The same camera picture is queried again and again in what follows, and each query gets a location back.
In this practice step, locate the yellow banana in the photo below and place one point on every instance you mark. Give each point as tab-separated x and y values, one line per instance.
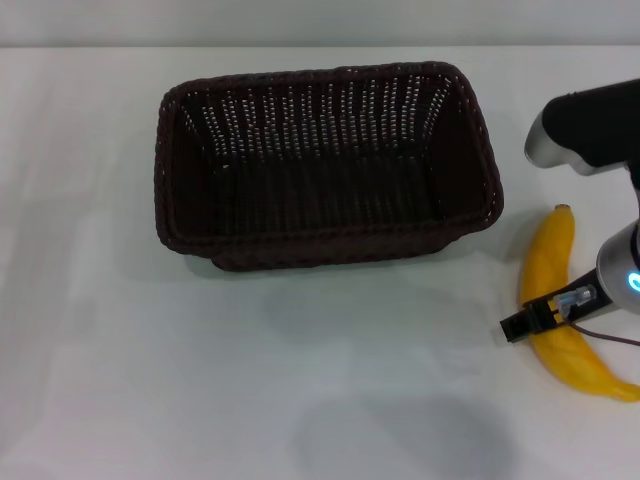
545	255

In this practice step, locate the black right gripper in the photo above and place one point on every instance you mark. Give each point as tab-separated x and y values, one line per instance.
585	306

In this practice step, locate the dark brown woven basket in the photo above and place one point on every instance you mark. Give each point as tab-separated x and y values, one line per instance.
325	170

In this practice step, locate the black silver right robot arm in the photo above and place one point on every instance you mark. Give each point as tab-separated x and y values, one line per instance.
600	125

